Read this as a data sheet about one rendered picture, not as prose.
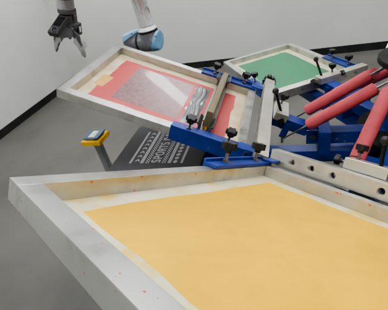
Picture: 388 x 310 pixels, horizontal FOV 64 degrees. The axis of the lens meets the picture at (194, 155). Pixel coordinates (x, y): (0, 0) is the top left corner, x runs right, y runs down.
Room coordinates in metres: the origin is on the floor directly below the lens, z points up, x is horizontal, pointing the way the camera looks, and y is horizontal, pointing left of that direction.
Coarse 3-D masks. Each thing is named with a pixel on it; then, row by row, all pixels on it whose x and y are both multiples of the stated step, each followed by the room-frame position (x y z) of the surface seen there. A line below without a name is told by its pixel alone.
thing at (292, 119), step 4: (272, 112) 1.21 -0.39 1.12; (272, 116) 1.18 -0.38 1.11; (292, 116) 1.19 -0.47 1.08; (272, 120) 1.18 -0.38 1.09; (276, 120) 1.18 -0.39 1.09; (288, 120) 1.16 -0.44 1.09; (292, 120) 1.16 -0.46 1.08; (296, 120) 1.17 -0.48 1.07; (300, 120) 1.17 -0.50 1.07; (304, 120) 1.18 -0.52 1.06; (272, 124) 1.18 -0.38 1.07; (276, 124) 1.18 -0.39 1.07; (292, 124) 1.15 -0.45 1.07; (296, 124) 1.15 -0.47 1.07; (300, 124) 1.14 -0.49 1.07; (304, 124) 1.14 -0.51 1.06; (292, 128) 1.15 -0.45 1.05; (296, 128) 1.15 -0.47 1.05; (304, 128) 1.13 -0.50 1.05; (296, 132) 1.15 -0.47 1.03; (300, 132) 1.14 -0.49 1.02; (304, 132) 1.13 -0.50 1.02
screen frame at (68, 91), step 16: (112, 48) 1.70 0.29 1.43; (128, 48) 1.73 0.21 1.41; (96, 64) 1.50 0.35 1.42; (160, 64) 1.66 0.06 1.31; (176, 64) 1.64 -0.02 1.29; (80, 80) 1.33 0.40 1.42; (208, 80) 1.57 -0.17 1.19; (64, 96) 1.23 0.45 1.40; (80, 96) 1.21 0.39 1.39; (112, 112) 1.16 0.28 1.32; (128, 112) 1.14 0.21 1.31; (160, 128) 1.09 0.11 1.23; (240, 128) 1.13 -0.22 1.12
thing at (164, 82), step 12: (120, 72) 1.53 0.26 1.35; (132, 72) 1.55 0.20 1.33; (144, 72) 1.57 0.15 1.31; (156, 72) 1.59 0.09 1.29; (144, 84) 1.44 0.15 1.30; (156, 84) 1.46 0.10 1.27; (168, 84) 1.48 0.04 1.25; (180, 84) 1.50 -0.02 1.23; (192, 84) 1.52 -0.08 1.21; (180, 96) 1.38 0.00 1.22; (228, 96) 1.46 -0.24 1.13; (228, 108) 1.34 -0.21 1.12
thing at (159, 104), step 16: (112, 80) 1.44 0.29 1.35; (96, 96) 1.28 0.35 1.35; (112, 96) 1.30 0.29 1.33; (128, 96) 1.32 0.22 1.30; (144, 96) 1.34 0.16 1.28; (160, 96) 1.36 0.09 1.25; (144, 112) 1.21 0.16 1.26; (160, 112) 1.23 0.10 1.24; (176, 112) 1.24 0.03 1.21; (224, 128) 1.17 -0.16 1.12
